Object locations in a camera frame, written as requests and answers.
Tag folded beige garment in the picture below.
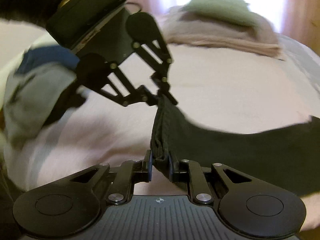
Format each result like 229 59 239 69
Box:
160 7 285 61

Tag folded green grey garment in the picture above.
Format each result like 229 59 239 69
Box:
3 62 86 150

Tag dark blue garment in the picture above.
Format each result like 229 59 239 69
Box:
15 45 80 74

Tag striped bedspread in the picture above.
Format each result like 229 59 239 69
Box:
4 37 319 191

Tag pink curtain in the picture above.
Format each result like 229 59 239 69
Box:
281 0 319 54

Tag green folded cloth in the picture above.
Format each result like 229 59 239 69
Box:
183 0 257 27

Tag black pants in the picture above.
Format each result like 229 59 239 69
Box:
150 95 319 196

